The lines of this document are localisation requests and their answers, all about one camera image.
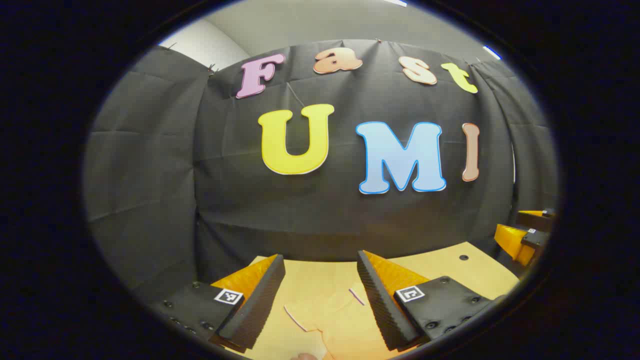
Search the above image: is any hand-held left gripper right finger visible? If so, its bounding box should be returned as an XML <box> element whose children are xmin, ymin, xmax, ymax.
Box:
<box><xmin>356</xmin><ymin>250</ymin><xmax>505</xmax><ymax>352</ymax></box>

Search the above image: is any orange polo T-shirt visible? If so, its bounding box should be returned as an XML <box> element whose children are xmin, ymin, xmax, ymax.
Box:
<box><xmin>245</xmin><ymin>282</ymin><xmax>401</xmax><ymax>360</ymax></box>

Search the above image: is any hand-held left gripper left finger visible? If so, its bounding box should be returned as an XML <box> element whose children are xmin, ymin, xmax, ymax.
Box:
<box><xmin>149</xmin><ymin>254</ymin><xmax>287</xmax><ymax>353</ymax></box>

